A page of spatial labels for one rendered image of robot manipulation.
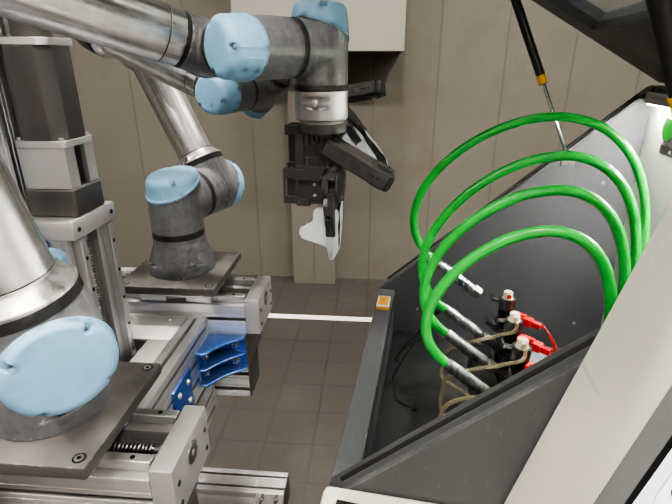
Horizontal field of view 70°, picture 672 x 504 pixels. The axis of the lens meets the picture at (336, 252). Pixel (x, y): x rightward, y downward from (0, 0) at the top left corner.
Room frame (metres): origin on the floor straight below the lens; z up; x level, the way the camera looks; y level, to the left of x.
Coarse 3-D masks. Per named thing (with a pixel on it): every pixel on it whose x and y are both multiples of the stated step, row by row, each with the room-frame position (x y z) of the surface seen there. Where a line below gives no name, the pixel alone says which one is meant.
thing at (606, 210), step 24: (528, 192) 0.61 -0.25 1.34; (552, 192) 0.61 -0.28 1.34; (576, 192) 0.60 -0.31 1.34; (480, 216) 0.62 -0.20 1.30; (456, 240) 0.63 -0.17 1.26; (624, 240) 0.59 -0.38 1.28; (432, 264) 0.64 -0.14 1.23; (624, 264) 0.59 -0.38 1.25; (456, 336) 0.63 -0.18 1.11; (480, 360) 0.62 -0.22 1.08
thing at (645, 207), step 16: (560, 112) 0.76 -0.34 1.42; (496, 128) 0.78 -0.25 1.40; (512, 128) 0.78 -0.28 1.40; (608, 128) 0.75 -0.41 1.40; (464, 144) 0.79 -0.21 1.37; (624, 144) 0.74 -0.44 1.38; (448, 160) 0.79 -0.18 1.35; (432, 176) 0.80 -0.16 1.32; (640, 176) 0.73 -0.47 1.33; (640, 192) 0.74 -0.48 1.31; (416, 208) 0.80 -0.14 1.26; (640, 208) 0.74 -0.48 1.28; (416, 224) 0.80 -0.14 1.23; (416, 240) 0.80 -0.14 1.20
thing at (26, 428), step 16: (96, 400) 0.55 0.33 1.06; (0, 416) 0.50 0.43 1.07; (16, 416) 0.50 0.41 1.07; (48, 416) 0.51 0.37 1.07; (64, 416) 0.51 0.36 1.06; (80, 416) 0.52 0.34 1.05; (0, 432) 0.50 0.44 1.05; (16, 432) 0.49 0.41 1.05; (32, 432) 0.49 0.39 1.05; (48, 432) 0.50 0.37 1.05; (64, 432) 0.51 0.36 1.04
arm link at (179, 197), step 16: (160, 176) 1.04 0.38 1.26; (176, 176) 1.03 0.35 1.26; (192, 176) 1.04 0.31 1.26; (160, 192) 1.00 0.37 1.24; (176, 192) 1.01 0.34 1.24; (192, 192) 1.03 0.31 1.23; (208, 192) 1.08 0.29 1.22; (160, 208) 1.00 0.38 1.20; (176, 208) 1.01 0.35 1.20; (192, 208) 1.03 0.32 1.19; (208, 208) 1.08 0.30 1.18; (160, 224) 1.00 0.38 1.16; (176, 224) 1.00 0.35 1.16; (192, 224) 1.02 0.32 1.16
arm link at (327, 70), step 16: (320, 0) 0.69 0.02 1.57; (304, 16) 0.68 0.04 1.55; (320, 16) 0.68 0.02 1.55; (336, 16) 0.69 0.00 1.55; (320, 32) 0.67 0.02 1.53; (336, 32) 0.68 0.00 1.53; (320, 48) 0.67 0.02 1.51; (336, 48) 0.68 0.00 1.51; (320, 64) 0.67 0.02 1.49; (336, 64) 0.68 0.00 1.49; (304, 80) 0.68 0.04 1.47; (320, 80) 0.68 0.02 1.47; (336, 80) 0.68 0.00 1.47
